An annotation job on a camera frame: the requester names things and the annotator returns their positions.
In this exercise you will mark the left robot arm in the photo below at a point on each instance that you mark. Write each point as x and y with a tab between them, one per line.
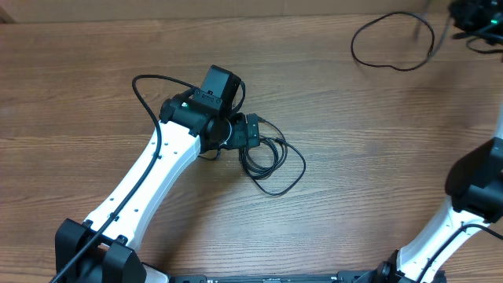
104	247

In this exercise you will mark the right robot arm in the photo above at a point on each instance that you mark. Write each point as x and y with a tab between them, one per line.
473	185

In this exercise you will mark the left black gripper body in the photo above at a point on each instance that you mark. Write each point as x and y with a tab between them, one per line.
239	137

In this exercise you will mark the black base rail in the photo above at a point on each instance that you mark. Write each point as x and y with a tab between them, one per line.
345	276

